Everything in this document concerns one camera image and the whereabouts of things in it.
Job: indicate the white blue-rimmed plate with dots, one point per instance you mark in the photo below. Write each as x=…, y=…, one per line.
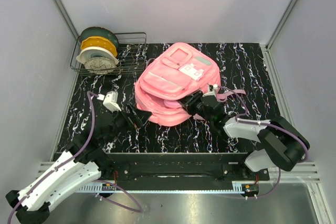
x=95, y=52

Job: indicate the speckled beige plate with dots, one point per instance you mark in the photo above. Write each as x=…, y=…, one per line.
x=101, y=65

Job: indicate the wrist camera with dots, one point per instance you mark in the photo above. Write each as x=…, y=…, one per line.
x=110, y=101
x=211, y=90

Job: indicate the grey wire dish rack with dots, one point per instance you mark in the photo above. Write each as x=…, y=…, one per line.
x=131, y=55

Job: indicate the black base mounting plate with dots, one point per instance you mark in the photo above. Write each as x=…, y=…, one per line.
x=182, y=171

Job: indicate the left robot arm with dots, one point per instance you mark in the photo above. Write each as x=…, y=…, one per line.
x=82, y=162

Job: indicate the pink school backpack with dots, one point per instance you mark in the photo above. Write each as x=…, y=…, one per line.
x=179, y=71

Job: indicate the dark green plate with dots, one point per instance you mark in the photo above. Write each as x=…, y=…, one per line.
x=101, y=32

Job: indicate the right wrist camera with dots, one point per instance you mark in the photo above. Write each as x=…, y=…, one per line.
x=211, y=90

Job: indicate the pink blue pencil case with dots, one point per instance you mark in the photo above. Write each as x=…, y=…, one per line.
x=172, y=104

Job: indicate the yellow plate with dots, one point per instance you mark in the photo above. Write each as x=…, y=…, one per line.
x=97, y=41

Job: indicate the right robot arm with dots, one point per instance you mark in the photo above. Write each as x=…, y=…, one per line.
x=283, y=145

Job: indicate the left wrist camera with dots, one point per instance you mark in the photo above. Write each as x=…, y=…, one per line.
x=110, y=101

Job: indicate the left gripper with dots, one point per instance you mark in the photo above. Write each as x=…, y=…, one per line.
x=140, y=117

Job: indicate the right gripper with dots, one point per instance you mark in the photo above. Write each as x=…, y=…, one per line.
x=189, y=101

